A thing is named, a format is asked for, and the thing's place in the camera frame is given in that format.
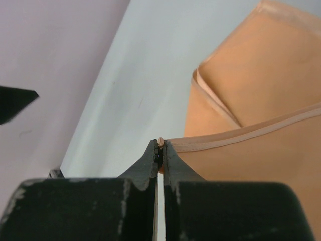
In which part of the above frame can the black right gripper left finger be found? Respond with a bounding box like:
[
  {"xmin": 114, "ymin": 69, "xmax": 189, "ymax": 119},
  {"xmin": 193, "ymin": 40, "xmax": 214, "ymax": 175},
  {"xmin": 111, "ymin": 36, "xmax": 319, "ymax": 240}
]
[{"xmin": 1, "ymin": 140, "xmax": 158, "ymax": 240}]

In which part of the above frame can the orange cloth napkin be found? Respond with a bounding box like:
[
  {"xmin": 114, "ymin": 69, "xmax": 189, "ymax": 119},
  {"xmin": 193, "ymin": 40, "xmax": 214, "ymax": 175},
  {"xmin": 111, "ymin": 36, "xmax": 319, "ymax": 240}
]
[{"xmin": 156, "ymin": 0, "xmax": 321, "ymax": 183}]

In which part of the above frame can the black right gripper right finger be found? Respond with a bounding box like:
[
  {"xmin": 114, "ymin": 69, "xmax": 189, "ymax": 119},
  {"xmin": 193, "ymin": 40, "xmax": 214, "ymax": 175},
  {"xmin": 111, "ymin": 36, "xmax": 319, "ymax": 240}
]
[{"xmin": 163, "ymin": 141, "xmax": 314, "ymax": 240}]

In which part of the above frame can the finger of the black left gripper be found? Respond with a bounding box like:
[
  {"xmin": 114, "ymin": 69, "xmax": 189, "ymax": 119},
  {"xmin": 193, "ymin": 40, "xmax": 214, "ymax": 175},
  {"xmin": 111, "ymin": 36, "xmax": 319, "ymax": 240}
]
[{"xmin": 1, "ymin": 86, "xmax": 39, "ymax": 125}]

